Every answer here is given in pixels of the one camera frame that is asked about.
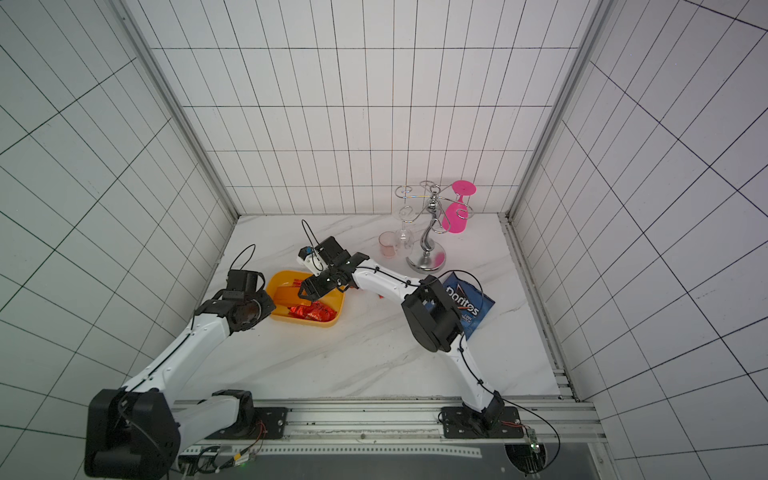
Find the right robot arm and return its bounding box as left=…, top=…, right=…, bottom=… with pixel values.
left=297, top=237, right=526, bottom=439

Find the yellow plastic storage box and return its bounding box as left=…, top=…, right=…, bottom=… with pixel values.
left=266, top=270, right=344, bottom=327

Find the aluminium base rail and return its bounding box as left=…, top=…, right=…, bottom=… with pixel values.
left=183, top=397, right=607, bottom=459

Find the blue Doritos chip bag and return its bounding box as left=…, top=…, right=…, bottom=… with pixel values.
left=439, top=271, right=495, bottom=338

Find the clear pink cup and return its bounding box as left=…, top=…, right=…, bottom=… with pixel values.
left=378, top=231, right=398, bottom=258

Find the pink wine glass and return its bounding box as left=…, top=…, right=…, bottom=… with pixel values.
left=441, top=180, right=477, bottom=234

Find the clear wine glass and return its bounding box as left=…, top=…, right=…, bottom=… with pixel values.
left=396, top=205, right=415, bottom=256

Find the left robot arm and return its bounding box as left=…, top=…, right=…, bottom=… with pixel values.
left=84, top=269, right=287, bottom=479

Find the orange tea bag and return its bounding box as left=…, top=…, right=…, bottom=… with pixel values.
left=274, top=286, right=306, bottom=306

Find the silver glass holder stand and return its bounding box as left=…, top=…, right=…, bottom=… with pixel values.
left=394, top=180, right=457, bottom=273

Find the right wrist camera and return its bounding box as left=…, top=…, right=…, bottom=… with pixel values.
left=297, top=246, right=327, bottom=274

